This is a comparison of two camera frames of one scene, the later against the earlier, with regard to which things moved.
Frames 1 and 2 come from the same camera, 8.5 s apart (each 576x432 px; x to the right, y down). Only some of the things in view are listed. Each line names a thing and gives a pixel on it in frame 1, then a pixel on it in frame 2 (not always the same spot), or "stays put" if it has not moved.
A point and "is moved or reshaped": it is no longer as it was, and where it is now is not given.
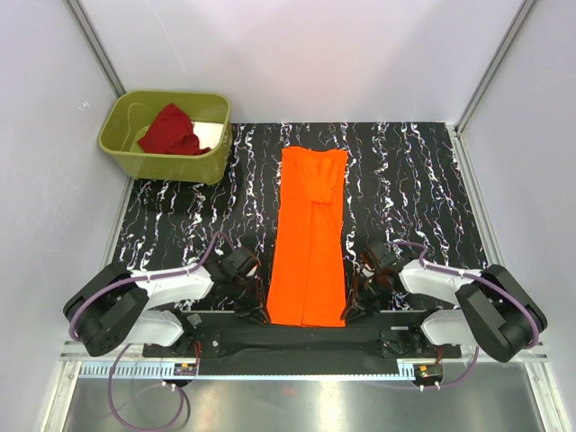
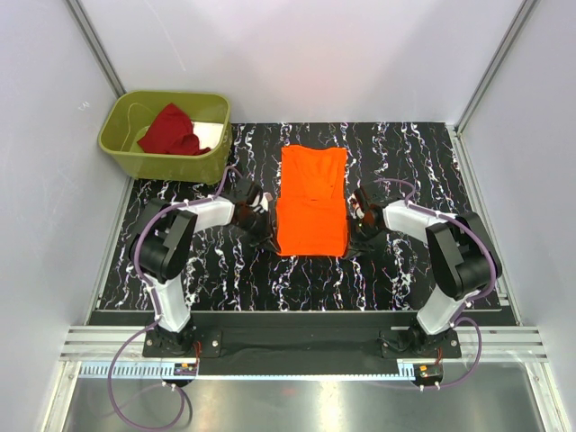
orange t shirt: [308, 286] is moved or reshaped
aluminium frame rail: [96, 46] stays put
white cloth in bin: [209, 134] stays put
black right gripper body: [367, 292] to [364, 232]
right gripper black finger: [362, 312] to [355, 248]
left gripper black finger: [262, 314] to [273, 244]
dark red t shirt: [171, 131] stays put
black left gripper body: [246, 293] to [258, 224]
